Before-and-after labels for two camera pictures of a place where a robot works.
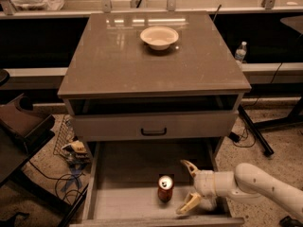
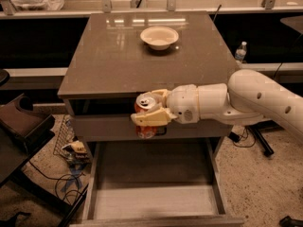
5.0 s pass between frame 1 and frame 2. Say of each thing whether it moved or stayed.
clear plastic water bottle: stayed
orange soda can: moved
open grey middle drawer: stayed
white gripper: moved
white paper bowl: stayed
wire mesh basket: stayed
